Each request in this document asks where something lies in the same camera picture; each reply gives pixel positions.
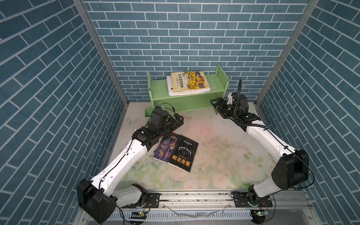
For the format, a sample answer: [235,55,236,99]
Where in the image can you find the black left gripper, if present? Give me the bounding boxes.
[157,112,184,137]

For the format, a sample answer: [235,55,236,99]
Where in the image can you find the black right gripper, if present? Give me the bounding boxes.
[210,98,238,122]

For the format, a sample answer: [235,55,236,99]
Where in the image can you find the white book brown stripes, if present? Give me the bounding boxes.
[166,76,211,97]

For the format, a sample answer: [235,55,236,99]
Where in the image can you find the black book yellow text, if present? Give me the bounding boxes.
[168,135,198,172]

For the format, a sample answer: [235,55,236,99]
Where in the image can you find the yellow illustrated history book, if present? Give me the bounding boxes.
[170,71,210,92]

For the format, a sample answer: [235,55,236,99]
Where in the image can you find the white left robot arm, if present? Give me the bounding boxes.
[76,106,184,224]

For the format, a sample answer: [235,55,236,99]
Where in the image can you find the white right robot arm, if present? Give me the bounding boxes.
[210,92,310,207]

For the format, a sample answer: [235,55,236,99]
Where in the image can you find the purple book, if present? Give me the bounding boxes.
[153,132,180,163]

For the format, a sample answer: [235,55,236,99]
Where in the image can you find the green shelf rack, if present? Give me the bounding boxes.
[145,65,230,117]

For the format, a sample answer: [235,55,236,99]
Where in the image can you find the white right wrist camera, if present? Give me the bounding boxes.
[227,93,233,105]

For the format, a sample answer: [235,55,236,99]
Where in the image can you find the metal corner frame post left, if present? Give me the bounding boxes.
[73,0,128,107]

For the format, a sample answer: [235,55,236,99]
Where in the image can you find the metal corner frame post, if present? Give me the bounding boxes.
[254,0,321,106]
[73,0,128,107]

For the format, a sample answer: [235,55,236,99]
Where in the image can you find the metal base rail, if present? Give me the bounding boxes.
[103,189,320,225]

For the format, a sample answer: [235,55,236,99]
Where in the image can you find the metal corner frame post right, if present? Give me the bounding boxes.
[254,0,321,106]

